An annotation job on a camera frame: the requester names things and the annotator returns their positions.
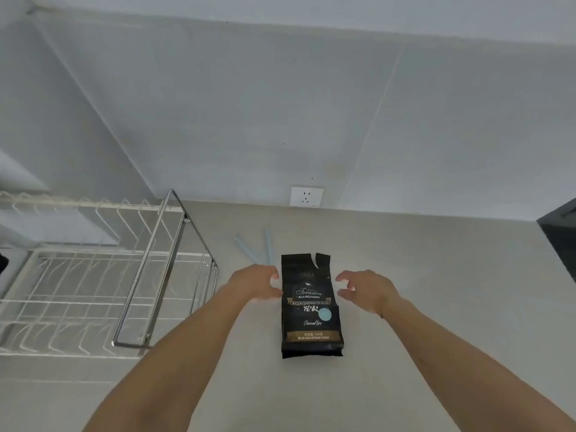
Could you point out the person's right fingers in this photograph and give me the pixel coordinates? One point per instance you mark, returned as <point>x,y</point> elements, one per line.
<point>345,285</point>

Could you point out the pale blue stick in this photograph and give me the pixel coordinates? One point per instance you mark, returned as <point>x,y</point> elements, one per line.
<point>247,251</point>

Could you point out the white wall socket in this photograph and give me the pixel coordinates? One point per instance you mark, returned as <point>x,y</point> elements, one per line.
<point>307,196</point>

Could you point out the person's left fingers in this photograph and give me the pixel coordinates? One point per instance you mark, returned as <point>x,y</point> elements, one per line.
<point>272,283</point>

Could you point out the person's right forearm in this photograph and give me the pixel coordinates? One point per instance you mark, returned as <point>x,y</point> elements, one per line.
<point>463,368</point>

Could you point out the person's left forearm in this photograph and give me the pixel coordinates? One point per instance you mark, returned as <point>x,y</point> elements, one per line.
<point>175,355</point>

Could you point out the person's left hand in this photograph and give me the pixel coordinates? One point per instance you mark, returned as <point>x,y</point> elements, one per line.
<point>249,280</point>

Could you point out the black coffee bag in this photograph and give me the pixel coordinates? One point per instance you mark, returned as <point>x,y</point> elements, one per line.
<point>311,305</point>

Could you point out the metal dish drying rack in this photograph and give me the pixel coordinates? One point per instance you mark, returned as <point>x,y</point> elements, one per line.
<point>99,274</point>

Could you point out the person's right hand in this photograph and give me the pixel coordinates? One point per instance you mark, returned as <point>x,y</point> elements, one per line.
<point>366,290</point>

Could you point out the black appliance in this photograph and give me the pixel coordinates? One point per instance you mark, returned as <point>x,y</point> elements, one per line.
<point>560,238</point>

